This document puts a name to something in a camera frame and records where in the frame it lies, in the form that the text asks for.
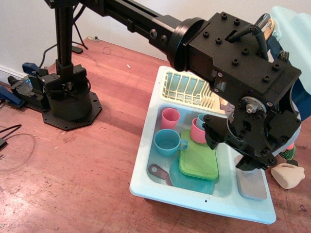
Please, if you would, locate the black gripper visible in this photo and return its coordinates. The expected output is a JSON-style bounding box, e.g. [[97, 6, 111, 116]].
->
[[203, 89, 302, 172]]

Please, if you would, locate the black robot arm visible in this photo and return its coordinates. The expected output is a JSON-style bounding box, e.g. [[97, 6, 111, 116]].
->
[[82, 0, 301, 171]]

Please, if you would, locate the green plastic tray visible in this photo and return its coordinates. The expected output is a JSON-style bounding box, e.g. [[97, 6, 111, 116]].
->
[[179, 130, 219, 181]]

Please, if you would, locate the pink cup right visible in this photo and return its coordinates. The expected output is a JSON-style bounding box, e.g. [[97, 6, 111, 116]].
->
[[190, 118, 206, 144]]

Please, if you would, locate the pink cup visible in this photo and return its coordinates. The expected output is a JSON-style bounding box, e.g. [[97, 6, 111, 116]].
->
[[161, 108, 180, 130], [190, 118, 206, 144]]

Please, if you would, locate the grey sponge block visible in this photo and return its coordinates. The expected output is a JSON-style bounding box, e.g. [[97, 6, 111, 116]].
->
[[236, 168, 267, 200]]

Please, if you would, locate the small blue cup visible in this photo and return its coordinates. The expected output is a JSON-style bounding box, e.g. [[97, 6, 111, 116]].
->
[[195, 114, 205, 130]]

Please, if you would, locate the green pink cactus toy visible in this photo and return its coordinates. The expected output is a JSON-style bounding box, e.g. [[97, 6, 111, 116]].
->
[[279, 143, 298, 166]]

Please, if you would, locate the light blue toy sink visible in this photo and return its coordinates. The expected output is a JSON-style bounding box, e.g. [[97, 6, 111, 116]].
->
[[130, 66, 276, 224]]

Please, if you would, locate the teal plate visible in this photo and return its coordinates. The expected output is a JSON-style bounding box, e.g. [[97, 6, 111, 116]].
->
[[169, 158, 214, 194]]

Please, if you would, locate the beige toy jug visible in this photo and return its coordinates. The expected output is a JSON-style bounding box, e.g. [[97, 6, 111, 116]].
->
[[271, 163, 305, 189]]

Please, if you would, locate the pink cup left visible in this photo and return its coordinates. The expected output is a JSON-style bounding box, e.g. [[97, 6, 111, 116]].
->
[[161, 108, 180, 130]]

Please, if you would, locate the cream dish rack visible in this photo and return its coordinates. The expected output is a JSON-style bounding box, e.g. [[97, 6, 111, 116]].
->
[[159, 70, 221, 113]]

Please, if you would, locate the black power adapter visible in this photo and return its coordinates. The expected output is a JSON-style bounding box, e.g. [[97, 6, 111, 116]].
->
[[71, 46, 83, 54]]

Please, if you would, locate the blue clamp on table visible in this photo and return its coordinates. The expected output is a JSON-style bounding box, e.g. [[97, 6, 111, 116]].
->
[[0, 85, 26, 108]]

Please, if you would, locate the blue mug with handle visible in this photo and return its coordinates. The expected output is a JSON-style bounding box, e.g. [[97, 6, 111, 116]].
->
[[154, 129, 189, 157]]

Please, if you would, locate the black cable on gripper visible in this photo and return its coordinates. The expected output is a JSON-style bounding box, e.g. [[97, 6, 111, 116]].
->
[[229, 23, 270, 60]]

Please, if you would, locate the black cable left edge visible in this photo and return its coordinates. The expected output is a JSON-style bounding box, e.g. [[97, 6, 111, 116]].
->
[[0, 124, 22, 150]]

